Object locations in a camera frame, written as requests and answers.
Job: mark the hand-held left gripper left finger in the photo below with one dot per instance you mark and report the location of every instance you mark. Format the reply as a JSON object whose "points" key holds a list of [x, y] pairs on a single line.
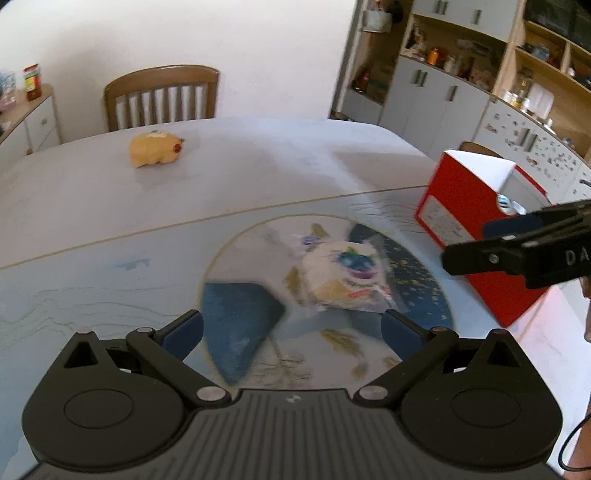
{"points": [[184, 334]]}

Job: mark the blueberry bread packet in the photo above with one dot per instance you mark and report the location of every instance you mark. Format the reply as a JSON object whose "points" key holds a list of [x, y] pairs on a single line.
{"points": [[341, 277]]}

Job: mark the red cardboard box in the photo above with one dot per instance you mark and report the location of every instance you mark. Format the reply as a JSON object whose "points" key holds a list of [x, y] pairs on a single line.
{"points": [[461, 207]]}

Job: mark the white plastic container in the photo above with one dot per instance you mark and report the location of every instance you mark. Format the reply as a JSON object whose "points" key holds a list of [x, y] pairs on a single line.
{"points": [[540, 98]]}

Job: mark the person's right hand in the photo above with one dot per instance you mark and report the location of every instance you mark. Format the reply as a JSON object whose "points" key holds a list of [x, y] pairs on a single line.
{"points": [[587, 314]]}

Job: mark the orange bottle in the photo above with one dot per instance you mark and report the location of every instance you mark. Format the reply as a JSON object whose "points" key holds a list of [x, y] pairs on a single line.
{"points": [[432, 56]]}

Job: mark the grey hanging handbag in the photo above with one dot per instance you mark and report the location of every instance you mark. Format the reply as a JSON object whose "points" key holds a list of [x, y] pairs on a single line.
{"points": [[376, 21]]}

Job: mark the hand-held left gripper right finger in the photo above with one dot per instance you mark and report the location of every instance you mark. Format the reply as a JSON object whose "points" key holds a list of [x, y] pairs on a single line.
{"points": [[401, 333]]}

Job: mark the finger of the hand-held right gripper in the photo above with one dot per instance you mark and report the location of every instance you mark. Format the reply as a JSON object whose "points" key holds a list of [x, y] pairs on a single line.
{"points": [[512, 226], [480, 256]]}

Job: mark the grey wooden wall cabinet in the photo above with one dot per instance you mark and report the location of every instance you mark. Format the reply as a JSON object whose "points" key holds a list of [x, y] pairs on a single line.
{"points": [[438, 97]]}

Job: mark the white patterned desktop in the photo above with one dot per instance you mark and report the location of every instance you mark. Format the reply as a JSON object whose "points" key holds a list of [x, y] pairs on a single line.
{"points": [[277, 161]]}

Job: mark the white side cabinet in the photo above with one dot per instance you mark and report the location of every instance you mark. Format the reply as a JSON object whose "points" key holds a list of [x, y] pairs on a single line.
{"points": [[39, 124]]}

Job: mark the yellow plush toy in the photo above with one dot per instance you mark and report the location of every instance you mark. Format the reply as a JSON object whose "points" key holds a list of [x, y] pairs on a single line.
{"points": [[154, 150]]}

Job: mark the dark brown shelf ornament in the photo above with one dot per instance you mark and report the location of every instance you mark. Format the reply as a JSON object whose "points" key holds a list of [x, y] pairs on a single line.
{"points": [[362, 79]]}

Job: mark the red-lid sauce jar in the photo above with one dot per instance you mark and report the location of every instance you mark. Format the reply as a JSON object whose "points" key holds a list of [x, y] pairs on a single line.
{"points": [[32, 83]]}

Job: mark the round blue patterned turntable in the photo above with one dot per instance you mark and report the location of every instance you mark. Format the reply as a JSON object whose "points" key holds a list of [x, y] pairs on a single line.
{"points": [[240, 323]]}

